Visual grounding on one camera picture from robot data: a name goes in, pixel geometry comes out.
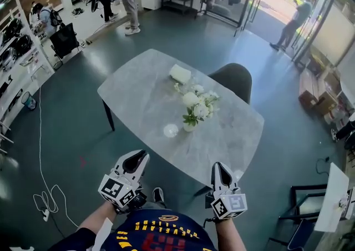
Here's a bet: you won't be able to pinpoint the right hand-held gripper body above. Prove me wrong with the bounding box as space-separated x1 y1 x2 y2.
205 187 248 220

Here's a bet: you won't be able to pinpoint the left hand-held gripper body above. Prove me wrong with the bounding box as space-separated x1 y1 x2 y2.
98 170 147 213

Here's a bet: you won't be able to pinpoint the white vase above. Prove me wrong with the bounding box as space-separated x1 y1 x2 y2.
182 121 198 133

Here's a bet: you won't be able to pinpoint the white flowers bouquet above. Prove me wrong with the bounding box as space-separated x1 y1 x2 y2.
173 82 221 127

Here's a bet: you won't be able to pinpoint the person's left forearm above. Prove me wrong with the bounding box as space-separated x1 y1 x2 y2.
78 201 117 231

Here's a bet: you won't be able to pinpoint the person's right forearm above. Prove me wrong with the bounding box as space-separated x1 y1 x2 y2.
215 216 247 251

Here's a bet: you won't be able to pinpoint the person's black shoe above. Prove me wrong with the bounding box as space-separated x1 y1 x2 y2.
151 187 166 208

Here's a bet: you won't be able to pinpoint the person's grey trousers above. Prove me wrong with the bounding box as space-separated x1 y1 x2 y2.
135 202 167 212

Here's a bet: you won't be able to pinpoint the person's navy jersey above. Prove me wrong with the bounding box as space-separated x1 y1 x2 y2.
48 208 217 251

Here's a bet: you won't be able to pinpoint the grey marble table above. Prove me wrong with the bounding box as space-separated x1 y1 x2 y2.
97 48 265 188

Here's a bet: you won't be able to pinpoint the blue chair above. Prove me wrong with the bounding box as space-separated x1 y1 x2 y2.
288 219 317 251

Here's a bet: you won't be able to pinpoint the dark grey chair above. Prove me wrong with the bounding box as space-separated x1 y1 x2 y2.
207 63 253 106

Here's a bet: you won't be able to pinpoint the white board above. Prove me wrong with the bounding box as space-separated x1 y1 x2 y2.
315 162 350 233

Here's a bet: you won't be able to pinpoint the white folded towel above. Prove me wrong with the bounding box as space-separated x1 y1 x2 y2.
169 63 192 86

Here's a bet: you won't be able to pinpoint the mesh trash bin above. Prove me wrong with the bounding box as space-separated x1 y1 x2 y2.
21 91 37 111

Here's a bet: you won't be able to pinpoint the cardboard box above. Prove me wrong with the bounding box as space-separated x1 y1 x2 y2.
298 71 320 109
316 91 338 116

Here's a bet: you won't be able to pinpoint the black mesh office chair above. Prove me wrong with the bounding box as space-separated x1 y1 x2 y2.
49 23 81 61

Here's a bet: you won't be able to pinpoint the white shelf unit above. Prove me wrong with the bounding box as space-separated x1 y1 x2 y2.
0 0 56 134

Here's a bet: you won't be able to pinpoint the glass entrance door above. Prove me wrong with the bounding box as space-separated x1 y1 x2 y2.
235 0 343 64

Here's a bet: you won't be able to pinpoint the black metal frame stand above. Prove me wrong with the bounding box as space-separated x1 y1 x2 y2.
278 184 355 250

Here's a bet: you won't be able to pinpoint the white floor cable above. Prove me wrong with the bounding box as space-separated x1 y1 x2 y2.
33 86 81 228

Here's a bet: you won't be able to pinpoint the black floor cable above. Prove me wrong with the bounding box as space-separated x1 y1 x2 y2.
316 157 331 176

